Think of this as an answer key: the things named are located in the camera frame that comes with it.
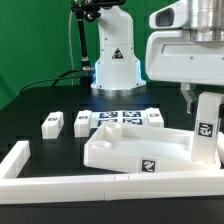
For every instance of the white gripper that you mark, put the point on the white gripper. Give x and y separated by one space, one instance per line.
172 57

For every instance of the white desk top tray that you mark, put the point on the white desk top tray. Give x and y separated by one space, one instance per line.
134 148

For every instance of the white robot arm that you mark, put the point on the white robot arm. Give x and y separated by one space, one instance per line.
118 69

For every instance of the marker sheet black white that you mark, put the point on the marker sheet black white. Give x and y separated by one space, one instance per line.
124 116

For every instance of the white U-shaped fence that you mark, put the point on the white U-shaped fence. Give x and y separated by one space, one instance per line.
16 190

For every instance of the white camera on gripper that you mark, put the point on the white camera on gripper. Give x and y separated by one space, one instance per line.
173 16

